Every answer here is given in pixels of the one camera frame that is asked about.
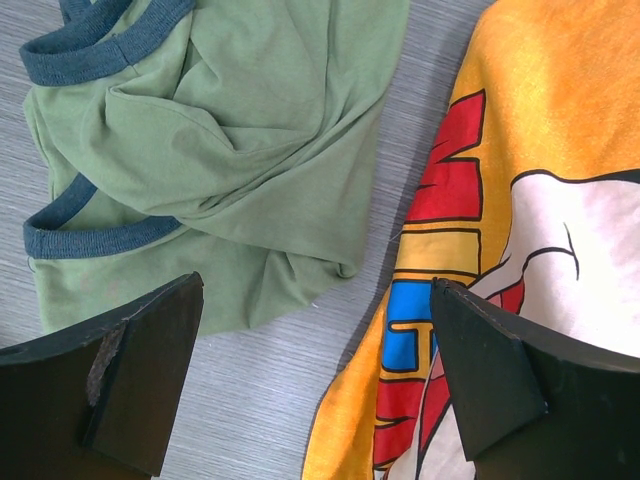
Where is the green shirt with blue trim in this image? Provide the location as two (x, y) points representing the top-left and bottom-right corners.
(20, 1), (410, 335)

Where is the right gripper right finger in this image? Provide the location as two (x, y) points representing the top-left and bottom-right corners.
(430, 279), (639, 479)

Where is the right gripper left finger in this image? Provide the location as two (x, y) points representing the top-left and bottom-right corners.
(1, 273), (203, 479)

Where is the orange Mickey Mouse towel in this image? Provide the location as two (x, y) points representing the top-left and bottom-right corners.
(302, 1), (639, 479)

